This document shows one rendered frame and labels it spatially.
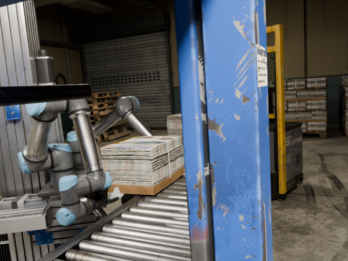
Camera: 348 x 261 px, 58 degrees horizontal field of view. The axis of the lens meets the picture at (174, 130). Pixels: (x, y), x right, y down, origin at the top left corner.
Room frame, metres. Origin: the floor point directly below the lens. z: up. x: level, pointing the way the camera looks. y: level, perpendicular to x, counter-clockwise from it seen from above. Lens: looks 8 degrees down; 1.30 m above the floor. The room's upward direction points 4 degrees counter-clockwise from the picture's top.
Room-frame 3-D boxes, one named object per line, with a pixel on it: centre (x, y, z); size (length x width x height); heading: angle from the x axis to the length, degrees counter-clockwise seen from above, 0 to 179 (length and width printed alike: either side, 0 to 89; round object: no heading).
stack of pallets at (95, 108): (9.09, 2.17, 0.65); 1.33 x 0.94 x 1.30; 159
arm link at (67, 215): (1.25, 0.45, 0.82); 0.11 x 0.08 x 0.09; 155
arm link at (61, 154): (1.66, 0.62, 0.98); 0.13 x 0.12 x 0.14; 130
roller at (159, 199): (1.35, -0.05, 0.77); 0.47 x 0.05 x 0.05; 65
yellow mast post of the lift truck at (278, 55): (3.28, -1.11, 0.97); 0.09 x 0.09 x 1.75; 47
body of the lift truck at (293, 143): (3.78, -1.12, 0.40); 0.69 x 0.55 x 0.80; 47
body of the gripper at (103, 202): (1.39, 0.38, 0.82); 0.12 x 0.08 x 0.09; 155
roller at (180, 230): (1.12, 0.06, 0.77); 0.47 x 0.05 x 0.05; 65
